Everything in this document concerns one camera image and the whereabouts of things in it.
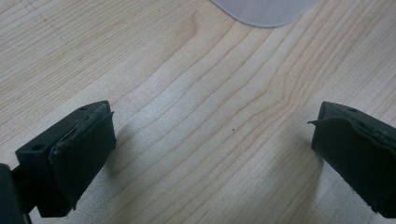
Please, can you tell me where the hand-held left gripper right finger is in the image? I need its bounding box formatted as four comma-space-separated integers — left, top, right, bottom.
307, 101, 396, 218

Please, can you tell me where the clear plastic storage box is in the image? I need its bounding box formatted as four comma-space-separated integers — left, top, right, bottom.
210, 0, 319, 28

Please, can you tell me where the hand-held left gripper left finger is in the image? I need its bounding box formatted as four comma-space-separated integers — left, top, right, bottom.
15, 100, 118, 218

